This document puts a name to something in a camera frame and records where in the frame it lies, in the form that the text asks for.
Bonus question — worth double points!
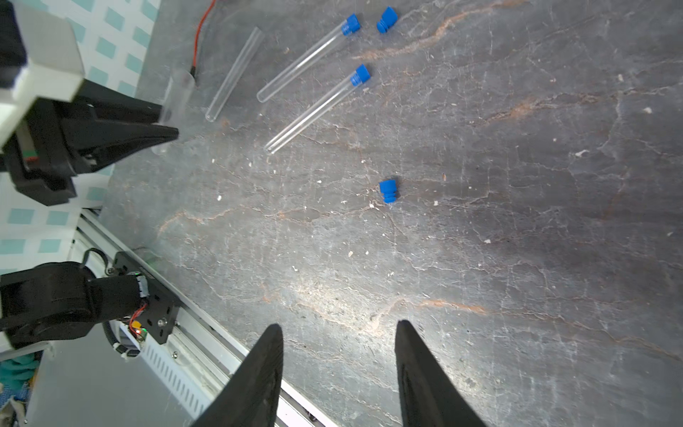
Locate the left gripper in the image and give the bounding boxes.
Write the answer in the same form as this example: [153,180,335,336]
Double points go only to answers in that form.
[1,1,179,206]

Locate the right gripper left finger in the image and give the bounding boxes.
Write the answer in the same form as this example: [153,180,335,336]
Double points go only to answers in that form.
[193,324,284,427]

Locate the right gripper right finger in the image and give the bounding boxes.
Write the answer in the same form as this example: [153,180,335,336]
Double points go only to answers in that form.
[395,320,485,426]

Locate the clear test tube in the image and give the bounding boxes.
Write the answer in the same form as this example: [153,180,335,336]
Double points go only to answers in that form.
[158,69,196,144]
[265,73,365,155]
[256,21,353,103]
[205,27,264,122]

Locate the blue stopper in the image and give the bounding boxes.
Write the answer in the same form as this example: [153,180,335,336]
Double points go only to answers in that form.
[350,64,371,87]
[341,14,361,37]
[379,179,399,204]
[376,6,398,34]

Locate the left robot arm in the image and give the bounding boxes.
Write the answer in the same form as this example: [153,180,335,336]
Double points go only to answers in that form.
[1,1,179,349]

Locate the red wire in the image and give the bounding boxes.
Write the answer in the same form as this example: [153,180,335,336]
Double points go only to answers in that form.
[189,0,218,81]

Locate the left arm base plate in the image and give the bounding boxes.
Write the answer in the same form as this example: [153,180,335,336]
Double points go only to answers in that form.
[113,252,181,344]

